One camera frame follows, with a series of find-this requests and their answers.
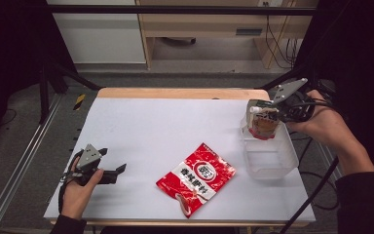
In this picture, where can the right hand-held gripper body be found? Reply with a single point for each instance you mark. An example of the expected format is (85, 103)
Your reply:
(289, 91)

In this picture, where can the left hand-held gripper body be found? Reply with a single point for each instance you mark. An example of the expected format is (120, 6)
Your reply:
(89, 157)

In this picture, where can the beige spout pouch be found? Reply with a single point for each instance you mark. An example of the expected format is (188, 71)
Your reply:
(264, 123)

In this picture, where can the green and cream food packet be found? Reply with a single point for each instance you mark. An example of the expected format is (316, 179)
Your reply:
(261, 102)

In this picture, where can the clear plastic container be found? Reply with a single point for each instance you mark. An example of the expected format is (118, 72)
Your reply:
(269, 162)

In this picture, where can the person's left hand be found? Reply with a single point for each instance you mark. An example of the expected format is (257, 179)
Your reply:
(76, 198)

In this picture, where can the person's right hand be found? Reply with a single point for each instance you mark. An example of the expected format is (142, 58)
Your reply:
(324, 123)

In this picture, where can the black stand legs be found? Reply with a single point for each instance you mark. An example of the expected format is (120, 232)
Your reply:
(50, 81)
(285, 79)

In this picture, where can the yellow and black tape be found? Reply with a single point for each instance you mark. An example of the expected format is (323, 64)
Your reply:
(80, 101)

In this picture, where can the red and white food packet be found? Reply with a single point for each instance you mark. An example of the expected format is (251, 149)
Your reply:
(201, 172)

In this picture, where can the wooden desk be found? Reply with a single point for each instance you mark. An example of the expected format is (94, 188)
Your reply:
(207, 22)

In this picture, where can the white cabinet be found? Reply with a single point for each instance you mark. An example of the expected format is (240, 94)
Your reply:
(100, 39)

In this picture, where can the metal floor rail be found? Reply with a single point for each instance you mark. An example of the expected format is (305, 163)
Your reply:
(16, 169)

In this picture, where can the black horizontal frame bar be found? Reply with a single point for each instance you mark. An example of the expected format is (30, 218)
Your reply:
(175, 9)

